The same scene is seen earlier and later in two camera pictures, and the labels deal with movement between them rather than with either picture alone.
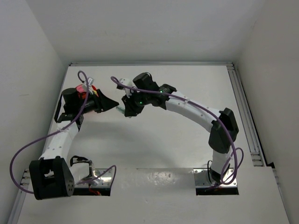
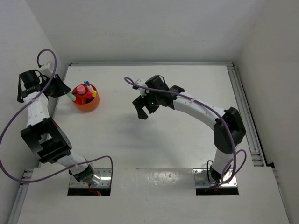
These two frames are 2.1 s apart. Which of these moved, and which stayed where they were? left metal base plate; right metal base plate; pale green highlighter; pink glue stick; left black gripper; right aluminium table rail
Moved: left black gripper; pale green highlighter
Stayed: left metal base plate; right metal base plate; right aluminium table rail; pink glue stick
